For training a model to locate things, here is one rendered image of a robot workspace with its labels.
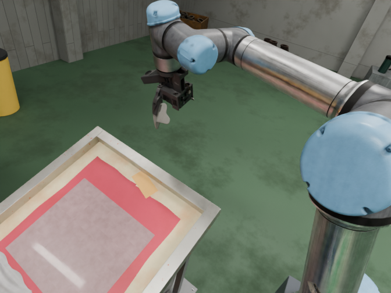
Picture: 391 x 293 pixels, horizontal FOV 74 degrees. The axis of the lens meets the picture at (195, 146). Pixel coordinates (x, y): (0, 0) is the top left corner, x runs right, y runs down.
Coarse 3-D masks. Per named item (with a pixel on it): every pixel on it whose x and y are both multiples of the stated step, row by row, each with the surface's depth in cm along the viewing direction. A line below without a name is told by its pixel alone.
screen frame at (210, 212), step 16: (96, 128) 101; (80, 144) 97; (112, 144) 96; (64, 160) 92; (128, 160) 94; (144, 160) 91; (48, 176) 89; (160, 176) 87; (16, 192) 85; (32, 192) 87; (176, 192) 84; (192, 192) 83; (0, 208) 82; (16, 208) 85; (208, 208) 80; (208, 224) 77; (192, 240) 74; (176, 256) 72; (160, 272) 70; (176, 272) 72; (160, 288) 67
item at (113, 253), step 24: (120, 216) 83; (144, 216) 83; (168, 216) 82; (96, 240) 79; (120, 240) 78; (144, 240) 78; (72, 264) 75; (96, 264) 75; (120, 264) 74; (48, 288) 71; (72, 288) 71; (96, 288) 71; (120, 288) 71
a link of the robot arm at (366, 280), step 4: (364, 276) 59; (364, 280) 58; (368, 280) 58; (364, 284) 57; (368, 284) 57; (372, 284) 57; (360, 288) 56; (364, 288) 56; (368, 288) 56; (372, 288) 57; (376, 288) 57; (360, 292) 55; (364, 292) 55; (368, 292) 55; (372, 292) 56; (376, 292) 56
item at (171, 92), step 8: (160, 72) 68; (176, 72) 70; (184, 72) 68; (168, 80) 71; (176, 80) 68; (184, 80) 69; (160, 88) 74; (168, 88) 73; (176, 88) 71; (184, 88) 71; (192, 88) 75; (160, 96) 75; (168, 96) 73; (176, 96) 71; (184, 96) 74; (192, 96) 77; (176, 104) 75; (184, 104) 76
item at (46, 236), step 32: (96, 160) 96; (64, 192) 89; (96, 192) 88; (128, 192) 88; (32, 224) 82; (64, 224) 82; (96, 224) 82; (32, 256) 76; (64, 256) 76; (32, 288) 71
